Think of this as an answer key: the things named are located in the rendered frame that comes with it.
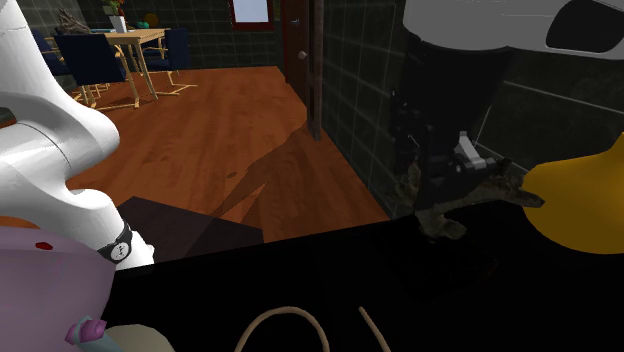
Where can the small pink purple object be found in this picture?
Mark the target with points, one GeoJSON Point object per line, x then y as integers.
{"type": "Point", "coordinates": [86, 330]}

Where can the red framed window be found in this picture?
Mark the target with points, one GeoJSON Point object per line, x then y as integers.
{"type": "Point", "coordinates": [251, 10]}

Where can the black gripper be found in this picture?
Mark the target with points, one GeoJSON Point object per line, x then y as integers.
{"type": "Point", "coordinates": [443, 97]}

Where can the dark blue chair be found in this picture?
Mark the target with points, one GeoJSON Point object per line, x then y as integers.
{"type": "Point", "coordinates": [90, 61]}
{"type": "Point", "coordinates": [170, 51]}
{"type": "Point", "coordinates": [48, 56]}

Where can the dark red door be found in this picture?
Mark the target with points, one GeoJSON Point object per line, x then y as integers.
{"type": "Point", "coordinates": [298, 44]}

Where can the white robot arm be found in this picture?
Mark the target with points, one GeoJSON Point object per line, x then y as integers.
{"type": "Point", "coordinates": [48, 146]}

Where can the beige rounded object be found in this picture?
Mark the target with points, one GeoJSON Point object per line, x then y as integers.
{"type": "Point", "coordinates": [141, 340]}

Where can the pale purple rounded object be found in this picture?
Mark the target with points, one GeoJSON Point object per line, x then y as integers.
{"type": "Point", "coordinates": [48, 292]}

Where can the mottled brown figure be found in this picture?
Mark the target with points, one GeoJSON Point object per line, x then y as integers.
{"type": "Point", "coordinates": [502, 187]}

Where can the yellow rounded object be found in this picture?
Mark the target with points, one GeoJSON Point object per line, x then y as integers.
{"type": "Point", "coordinates": [580, 200]}

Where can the wooden dining table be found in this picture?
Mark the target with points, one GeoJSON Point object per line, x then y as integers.
{"type": "Point", "coordinates": [139, 36]}

